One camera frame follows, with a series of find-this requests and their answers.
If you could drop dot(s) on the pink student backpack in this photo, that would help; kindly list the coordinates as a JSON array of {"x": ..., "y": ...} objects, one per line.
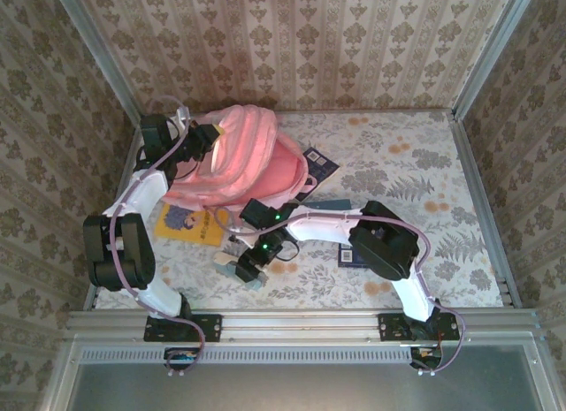
[{"x": 247, "y": 154}]

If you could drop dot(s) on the large teal notebook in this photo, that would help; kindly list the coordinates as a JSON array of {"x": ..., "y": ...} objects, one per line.
[{"x": 331, "y": 204}]

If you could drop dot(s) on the yellow cartoon cover book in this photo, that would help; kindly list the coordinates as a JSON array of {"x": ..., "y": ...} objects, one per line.
[{"x": 190, "y": 227}]

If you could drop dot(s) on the thick navy QR code book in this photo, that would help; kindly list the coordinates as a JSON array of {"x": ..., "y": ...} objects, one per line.
[{"x": 320, "y": 163}]

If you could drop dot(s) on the thin navy QR code book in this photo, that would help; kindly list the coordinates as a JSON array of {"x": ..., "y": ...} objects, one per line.
[{"x": 349, "y": 256}]

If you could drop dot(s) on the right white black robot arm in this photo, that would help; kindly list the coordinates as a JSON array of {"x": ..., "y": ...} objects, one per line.
[{"x": 323, "y": 227}]

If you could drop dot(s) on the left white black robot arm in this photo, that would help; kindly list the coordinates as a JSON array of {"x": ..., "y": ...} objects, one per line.
[{"x": 143, "y": 187}]

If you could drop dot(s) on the grey metal sheet panel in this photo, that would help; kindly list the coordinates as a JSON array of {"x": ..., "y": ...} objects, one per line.
[{"x": 300, "y": 389}]

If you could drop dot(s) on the left aluminium table side rail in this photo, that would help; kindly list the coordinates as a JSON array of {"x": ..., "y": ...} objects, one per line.
[{"x": 131, "y": 141}]

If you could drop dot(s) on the left aluminium corner post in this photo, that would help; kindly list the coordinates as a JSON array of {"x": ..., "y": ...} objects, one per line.
[{"x": 105, "y": 53}]

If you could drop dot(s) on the aluminium corner post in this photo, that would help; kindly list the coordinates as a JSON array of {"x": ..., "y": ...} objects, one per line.
[
  {"x": 495, "y": 44},
  {"x": 105, "y": 53}
]

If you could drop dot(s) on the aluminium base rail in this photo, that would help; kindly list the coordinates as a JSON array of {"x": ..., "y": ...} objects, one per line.
[{"x": 300, "y": 327}]

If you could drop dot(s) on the right aluminium corner post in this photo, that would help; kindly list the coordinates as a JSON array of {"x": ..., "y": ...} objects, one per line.
[{"x": 495, "y": 44}]

